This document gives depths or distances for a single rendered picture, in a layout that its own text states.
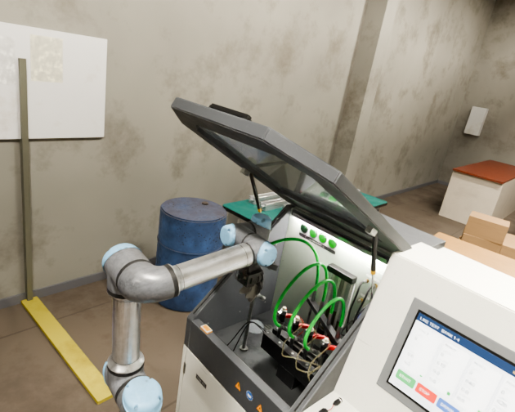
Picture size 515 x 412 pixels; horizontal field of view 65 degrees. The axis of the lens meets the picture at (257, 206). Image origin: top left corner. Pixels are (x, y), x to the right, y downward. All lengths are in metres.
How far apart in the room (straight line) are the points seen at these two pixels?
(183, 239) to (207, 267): 2.12
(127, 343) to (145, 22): 2.77
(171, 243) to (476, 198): 5.90
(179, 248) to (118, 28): 1.77
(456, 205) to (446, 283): 6.66
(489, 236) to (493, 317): 4.79
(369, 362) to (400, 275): 0.34
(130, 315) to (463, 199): 7.24
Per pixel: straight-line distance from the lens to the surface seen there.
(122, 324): 1.34
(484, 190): 7.98
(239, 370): 1.77
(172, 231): 3.33
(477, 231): 6.22
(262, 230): 1.44
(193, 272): 1.18
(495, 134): 10.77
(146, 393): 1.39
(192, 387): 2.14
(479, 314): 1.47
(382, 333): 1.59
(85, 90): 3.41
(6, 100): 3.24
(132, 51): 3.59
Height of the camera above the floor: 2.11
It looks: 19 degrees down
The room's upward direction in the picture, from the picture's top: 10 degrees clockwise
